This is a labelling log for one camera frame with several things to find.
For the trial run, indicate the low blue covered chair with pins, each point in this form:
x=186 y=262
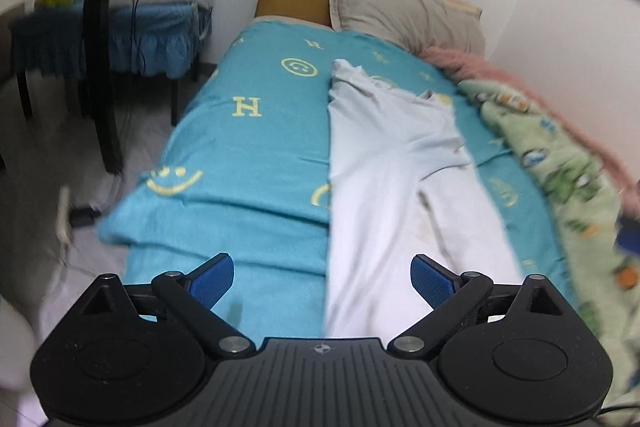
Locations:
x=45 y=42

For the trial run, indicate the white power strip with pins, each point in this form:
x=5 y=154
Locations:
x=63 y=222

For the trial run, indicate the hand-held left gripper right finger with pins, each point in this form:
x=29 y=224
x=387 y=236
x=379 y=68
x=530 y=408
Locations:
x=431 y=281

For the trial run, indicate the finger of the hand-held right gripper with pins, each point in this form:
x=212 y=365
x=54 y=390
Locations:
x=630 y=232

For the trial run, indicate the white printed t-shirt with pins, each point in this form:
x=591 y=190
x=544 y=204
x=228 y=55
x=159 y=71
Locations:
x=380 y=187

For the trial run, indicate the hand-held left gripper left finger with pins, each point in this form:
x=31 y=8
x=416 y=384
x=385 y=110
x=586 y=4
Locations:
x=212 y=279

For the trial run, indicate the bed with teal printed sheet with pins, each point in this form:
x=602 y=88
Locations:
x=250 y=147

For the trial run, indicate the green printed fleece blanket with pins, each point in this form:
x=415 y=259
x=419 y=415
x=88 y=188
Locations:
x=575 y=187

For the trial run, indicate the black power adapter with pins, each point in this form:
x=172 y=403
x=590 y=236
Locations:
x=86 y=216

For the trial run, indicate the yellow patterned pillow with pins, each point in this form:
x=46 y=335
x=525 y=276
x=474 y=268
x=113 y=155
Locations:
x=465 y=6

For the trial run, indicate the pink fluffy blanket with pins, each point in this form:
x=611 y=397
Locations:
x=480 y=67

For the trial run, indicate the grey pillow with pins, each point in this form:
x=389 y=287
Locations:
x=400 y=12

